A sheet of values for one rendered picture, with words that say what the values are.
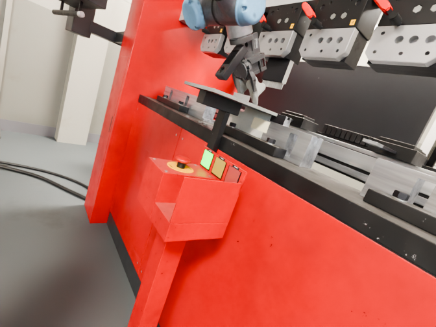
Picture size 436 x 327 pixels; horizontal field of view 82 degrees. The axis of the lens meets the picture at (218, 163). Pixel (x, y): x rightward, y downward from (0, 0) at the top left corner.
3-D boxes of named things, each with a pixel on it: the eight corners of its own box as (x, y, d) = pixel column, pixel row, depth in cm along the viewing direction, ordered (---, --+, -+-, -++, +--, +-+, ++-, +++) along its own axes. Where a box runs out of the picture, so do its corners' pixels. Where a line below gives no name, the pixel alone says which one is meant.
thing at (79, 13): (51, 13, 158) (53, -1, 156) (56, 15, 160) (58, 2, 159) (78, 15, 132) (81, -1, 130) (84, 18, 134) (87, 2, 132)
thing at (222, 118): (179, 155, 79) (200, 88, 75) (214, 161, 88) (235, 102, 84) (184, 159, 76) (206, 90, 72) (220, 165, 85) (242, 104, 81)
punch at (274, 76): (259, 84, 91) (268, 58, 89) (263, 86, 92) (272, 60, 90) (279, 88, 83) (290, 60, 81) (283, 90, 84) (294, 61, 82)
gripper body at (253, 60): (267, 71, 80) (261, 30, 73) (247, 82, 77) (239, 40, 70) (252, 69, 86) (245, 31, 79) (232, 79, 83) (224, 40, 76)
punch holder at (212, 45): (198, 50, 120) (209, 15, 117) (212, 58, 126) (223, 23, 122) (215, 52, 109) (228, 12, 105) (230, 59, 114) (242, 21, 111)
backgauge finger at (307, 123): (253, 111, 96) (257, 98, 95) (292, 126, 112) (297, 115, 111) (276, 118, 87) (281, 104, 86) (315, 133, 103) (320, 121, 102)
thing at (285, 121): (243, 111, 95) (246, 104, 94) (249, 113, 96) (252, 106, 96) (282, 125, 80) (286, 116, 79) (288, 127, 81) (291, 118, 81)
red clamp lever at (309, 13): (303, -1, 71) (317, 20, 66) (311, 6, 73) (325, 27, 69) (299, 4, 72) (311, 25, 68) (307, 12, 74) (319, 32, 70)
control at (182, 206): (136, 197, 67) (154, 134, 64) (187, 200, 77) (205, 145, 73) (163, 242, 52) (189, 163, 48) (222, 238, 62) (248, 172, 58)
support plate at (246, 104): (183, 84, 79) (184, 80, 79) (242, 106, 95) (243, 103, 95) (214, 92, 65) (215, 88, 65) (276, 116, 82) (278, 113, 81)
